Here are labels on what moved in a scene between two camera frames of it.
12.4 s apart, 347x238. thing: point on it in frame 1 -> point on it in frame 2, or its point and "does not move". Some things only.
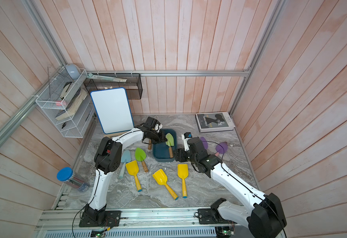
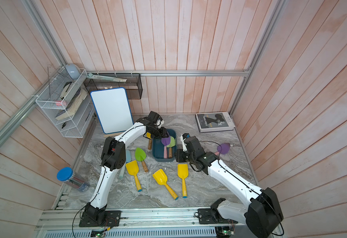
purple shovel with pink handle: x=204 y=142 -> x=165 y=141
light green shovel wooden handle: x=170 y=143 does not move
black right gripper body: x=187 y=156 does not move
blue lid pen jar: x=65 y=174 does not move
